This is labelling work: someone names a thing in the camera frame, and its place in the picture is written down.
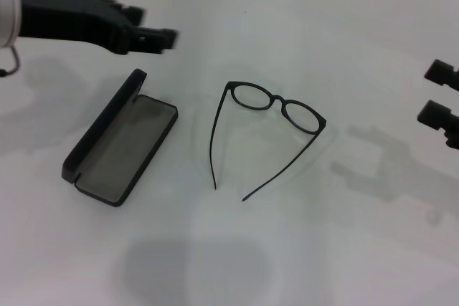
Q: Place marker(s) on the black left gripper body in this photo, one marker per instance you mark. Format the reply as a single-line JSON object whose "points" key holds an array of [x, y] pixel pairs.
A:
{"points": [[71, 23]]}

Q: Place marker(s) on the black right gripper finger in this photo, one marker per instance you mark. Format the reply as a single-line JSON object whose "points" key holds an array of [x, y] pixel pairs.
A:
{"points": [[443, 73], [439, 116]]}

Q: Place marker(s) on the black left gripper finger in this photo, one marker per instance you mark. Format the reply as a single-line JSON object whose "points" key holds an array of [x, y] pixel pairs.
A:
{"points": [[134, 15], [159, 39]]}

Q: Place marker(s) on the black glasses case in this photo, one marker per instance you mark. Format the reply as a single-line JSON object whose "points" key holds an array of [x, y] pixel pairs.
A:
{"points": [[107, 148]]}

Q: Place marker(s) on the black glasses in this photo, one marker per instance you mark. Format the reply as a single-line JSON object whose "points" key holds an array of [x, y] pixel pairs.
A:
{"points": [[277, 97]]}

